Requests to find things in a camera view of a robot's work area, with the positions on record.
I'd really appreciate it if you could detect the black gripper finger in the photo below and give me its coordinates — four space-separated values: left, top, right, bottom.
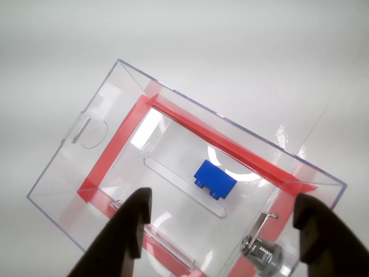
292 192 369 277
66 187 153 277

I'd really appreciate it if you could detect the blue lego brick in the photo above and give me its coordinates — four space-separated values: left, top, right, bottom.
193 159 238 200

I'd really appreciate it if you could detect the transparent acrylic box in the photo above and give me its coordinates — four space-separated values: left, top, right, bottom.
26 59 347 277

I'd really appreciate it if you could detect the silver cam lock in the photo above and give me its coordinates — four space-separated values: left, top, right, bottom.
240 212 285 277

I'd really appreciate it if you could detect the red tape rectangle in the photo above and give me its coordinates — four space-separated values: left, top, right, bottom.
77 82 319 277

